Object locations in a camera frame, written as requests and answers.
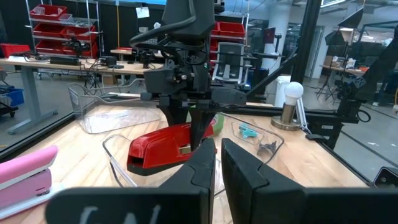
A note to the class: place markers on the blue crate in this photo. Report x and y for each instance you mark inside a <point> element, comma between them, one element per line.
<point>14,96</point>

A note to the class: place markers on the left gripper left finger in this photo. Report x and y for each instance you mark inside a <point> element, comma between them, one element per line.
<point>186,199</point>

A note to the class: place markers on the light bulb on metal base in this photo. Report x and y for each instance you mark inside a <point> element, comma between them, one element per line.
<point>287,118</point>

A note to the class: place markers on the wooden desk with grey legs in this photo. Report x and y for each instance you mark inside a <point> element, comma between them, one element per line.
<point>31,63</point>

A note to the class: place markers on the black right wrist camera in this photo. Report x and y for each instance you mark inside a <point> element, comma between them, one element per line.
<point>158,81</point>

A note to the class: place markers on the pink stapler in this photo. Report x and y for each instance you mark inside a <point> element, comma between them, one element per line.
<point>25,174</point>

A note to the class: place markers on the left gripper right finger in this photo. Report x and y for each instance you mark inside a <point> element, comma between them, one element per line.
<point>264,199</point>

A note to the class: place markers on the red stapler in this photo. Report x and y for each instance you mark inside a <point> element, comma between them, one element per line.
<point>155,149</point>

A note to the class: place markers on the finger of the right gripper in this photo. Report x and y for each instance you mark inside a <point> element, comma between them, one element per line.
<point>174,115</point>
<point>199,127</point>

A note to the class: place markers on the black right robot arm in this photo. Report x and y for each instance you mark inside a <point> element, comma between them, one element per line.
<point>186,15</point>

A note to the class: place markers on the teal staple remover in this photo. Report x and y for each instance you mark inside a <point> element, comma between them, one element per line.
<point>247,131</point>

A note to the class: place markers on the clear plastic bin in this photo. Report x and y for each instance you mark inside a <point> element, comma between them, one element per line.
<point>109,118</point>
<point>119,174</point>

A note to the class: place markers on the metal shelf with red bins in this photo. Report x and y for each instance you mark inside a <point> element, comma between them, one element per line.
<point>49,12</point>
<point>231,29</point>

